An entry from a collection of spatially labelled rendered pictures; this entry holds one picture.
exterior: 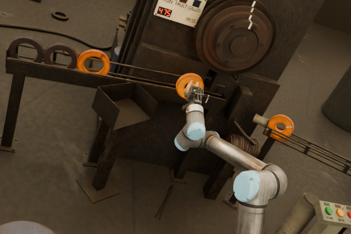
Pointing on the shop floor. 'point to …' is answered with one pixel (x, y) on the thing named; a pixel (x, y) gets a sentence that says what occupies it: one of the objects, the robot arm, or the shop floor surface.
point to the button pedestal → (332, 221)
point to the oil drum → (340, 103)
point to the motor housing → (216, 183)
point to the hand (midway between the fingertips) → (191, 83)
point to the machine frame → (291, 15)
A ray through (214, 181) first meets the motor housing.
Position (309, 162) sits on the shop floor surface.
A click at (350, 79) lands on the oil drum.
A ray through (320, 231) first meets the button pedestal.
